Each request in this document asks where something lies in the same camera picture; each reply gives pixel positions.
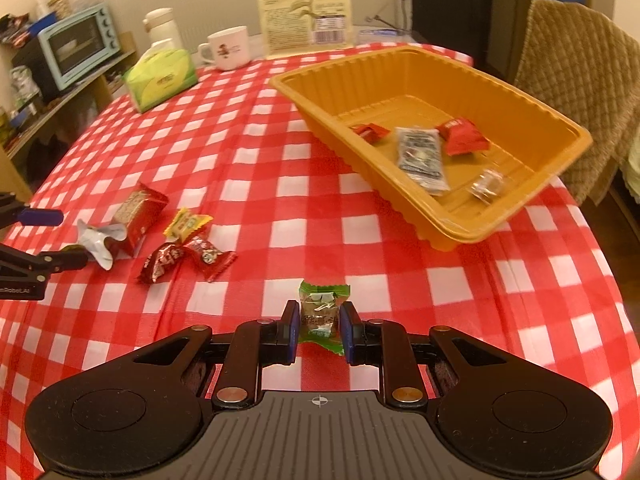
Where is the small red candy in tray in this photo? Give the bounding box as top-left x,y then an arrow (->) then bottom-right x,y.
350,122 -> 390,144

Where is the orange plastic tray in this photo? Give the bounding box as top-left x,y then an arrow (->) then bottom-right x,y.
270,46 -> 592,252

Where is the yellow wrapped candy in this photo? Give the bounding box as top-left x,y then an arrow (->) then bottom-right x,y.
163,208 -> 213,243

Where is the red white checkered tablecloth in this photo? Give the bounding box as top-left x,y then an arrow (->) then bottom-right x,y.
1,58 -> 639,479

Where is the quilted beige chair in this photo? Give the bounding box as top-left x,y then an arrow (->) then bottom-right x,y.
514,0 -> 639,204

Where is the red snack packet in tray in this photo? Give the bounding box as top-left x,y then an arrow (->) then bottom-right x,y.
436,117 -> 490,157

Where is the white ceramic mug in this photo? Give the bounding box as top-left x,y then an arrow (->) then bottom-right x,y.
198,26 -> 252,72

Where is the green tissue box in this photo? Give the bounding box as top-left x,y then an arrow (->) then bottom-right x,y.
124,39 -> 198,114

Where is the sunflower seed bag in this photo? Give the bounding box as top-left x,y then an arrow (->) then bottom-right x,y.
257,0 -> 354,58

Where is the light blue toaster oven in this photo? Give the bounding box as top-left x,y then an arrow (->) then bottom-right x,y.
11,3 -> 120,102

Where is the dark red candy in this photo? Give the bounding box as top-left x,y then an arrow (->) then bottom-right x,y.
183,234 -> 238,282
138,242 -> 184,284

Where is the green snack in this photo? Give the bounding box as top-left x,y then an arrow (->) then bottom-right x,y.
298,281 -> 352,356

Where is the large red snack packet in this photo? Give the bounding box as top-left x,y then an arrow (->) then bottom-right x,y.
75,182 -> 170,271

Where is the grey snack packet in tray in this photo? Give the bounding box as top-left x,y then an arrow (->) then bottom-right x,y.
396,128 -> 450,195

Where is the clear wrapped candy in tray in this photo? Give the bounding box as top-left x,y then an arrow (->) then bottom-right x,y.
470,168 -> 506,204

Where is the wooden shelf unit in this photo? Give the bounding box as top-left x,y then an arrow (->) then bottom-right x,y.
1,30 -> 140,200

